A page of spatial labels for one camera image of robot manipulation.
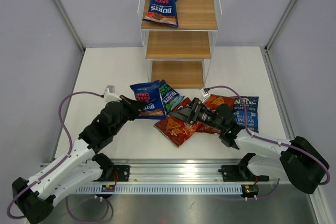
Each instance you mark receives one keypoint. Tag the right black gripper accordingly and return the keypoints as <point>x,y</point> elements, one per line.
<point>188,114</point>

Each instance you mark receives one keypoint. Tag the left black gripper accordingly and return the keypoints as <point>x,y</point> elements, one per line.
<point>136,106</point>

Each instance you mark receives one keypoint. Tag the Burts spicy chilli bag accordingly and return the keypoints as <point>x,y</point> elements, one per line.
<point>149,93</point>
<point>162,12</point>

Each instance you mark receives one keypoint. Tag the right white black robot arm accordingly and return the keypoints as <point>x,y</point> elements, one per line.
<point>296,161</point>

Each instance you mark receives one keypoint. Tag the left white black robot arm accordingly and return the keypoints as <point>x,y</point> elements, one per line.
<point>83,163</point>

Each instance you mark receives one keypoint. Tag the Burts sea salt vinegar bag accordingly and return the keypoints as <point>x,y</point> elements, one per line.
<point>170,97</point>

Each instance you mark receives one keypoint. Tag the large red Doritos bag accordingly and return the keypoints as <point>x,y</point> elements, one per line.
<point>176,130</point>

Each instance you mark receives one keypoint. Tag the small red Doritos bag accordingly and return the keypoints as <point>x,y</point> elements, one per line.
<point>212,103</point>

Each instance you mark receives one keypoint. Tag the Kettle sea salt vinegar bag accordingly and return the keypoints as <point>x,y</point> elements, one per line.
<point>250,115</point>

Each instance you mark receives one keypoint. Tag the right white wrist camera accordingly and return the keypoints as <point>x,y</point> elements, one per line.
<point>205,94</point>

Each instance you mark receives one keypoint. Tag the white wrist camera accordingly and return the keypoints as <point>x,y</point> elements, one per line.
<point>205,94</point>
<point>110,93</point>

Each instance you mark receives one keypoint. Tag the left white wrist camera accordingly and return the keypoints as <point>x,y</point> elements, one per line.
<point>110,93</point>

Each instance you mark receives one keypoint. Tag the white wire wooden shelf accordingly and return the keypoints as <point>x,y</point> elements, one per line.
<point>180,55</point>

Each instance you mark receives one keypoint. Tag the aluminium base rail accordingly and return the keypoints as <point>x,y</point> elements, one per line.
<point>190,170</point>

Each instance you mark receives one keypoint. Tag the white slotted cable duct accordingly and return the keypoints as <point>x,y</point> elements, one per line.
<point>182,189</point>

